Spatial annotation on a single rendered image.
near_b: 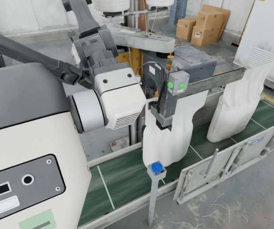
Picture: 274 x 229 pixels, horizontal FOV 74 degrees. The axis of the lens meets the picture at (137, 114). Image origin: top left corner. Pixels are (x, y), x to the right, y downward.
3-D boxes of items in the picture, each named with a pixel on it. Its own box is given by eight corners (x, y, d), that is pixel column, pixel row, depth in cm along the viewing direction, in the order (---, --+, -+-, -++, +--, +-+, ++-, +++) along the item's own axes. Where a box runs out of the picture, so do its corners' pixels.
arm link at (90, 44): (88, 62, 44) (108, 54, 45) (75, 30, 47) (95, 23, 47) (97, 79, 53) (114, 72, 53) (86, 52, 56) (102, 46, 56)
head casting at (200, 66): (163, 119, 96) (170, 66, 76) (142, 95, 112) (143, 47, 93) (207, 103, 106) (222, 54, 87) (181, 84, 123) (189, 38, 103)
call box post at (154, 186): (149, 227, 152) (154, 177, 101) (147, 223, 154) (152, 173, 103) (152, 225, 153) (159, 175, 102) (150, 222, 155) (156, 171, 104)
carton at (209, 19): (204, 29, 450) (206, 14, 429) (195, 24, 478) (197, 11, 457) (220, 27, 462) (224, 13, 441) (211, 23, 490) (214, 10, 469)
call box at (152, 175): (153, 182, 99) (154, 176, 95) (146, 171, 104) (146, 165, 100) (165, 176, 101) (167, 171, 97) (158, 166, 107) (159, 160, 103)
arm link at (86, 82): (75, 85, 82) (83, 78, 79) (76, 74, 85) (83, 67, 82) (88, 92, 86) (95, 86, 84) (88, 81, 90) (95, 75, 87)
